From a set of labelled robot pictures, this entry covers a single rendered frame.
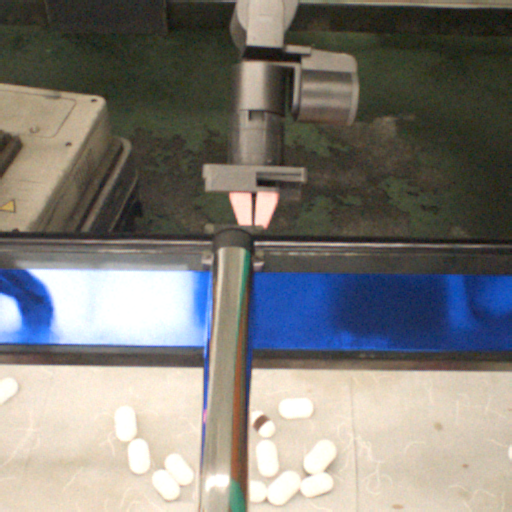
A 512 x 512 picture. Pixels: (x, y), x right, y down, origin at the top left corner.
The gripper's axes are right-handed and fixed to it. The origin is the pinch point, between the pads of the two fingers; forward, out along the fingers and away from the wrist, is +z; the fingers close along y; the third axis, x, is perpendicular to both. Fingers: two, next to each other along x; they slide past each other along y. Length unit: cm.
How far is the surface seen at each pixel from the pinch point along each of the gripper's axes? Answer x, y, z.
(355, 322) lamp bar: -31.3, 6.2, 3.7
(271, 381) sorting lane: 4.6, 2.5, 12.9
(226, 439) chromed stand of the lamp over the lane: -41.0, -0.4, 8.1
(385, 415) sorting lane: 2.0, 14.4, 15.7
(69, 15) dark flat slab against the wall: 180, -73, -91
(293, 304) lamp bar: -31.6, 2.7, 2.8
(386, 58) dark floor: 175, 44, -77
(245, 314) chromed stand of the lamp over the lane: -36.5, 0.2, 3.2
